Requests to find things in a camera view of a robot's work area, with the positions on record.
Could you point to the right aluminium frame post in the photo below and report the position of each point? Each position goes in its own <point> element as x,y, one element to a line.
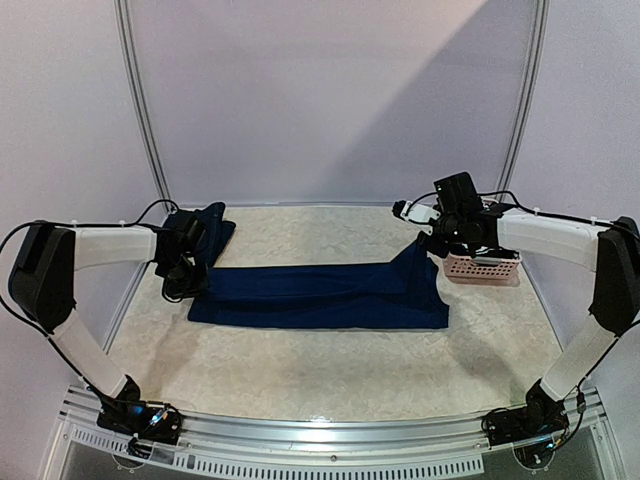
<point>527,90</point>

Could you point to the blue garment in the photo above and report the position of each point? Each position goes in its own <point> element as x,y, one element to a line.
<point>400,294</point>

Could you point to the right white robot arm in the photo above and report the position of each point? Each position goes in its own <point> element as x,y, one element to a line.
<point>607,248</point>

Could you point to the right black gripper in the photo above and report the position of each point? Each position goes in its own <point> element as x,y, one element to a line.
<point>439,245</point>

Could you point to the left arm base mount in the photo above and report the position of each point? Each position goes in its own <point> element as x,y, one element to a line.
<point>126,413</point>

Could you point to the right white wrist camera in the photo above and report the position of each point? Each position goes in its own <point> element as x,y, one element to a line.
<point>415,213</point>

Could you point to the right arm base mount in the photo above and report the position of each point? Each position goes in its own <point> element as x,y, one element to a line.
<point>537,431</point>

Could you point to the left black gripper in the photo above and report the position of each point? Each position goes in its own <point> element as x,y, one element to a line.
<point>171,290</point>

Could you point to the left aluminium frame post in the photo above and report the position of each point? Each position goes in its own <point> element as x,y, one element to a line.
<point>125,28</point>

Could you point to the aluminium frame post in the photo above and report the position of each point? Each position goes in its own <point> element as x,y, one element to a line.
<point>527,90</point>
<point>125,28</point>

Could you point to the dark blue denim jeans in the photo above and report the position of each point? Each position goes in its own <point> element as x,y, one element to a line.
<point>210,235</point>

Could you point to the aluminium front rail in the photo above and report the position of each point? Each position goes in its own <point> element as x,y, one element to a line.
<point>219,447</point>

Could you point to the pink plastic laundry basket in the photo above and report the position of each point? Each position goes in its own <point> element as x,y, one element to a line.
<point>489,266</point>

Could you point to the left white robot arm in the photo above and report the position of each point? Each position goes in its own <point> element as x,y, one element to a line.
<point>42,282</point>

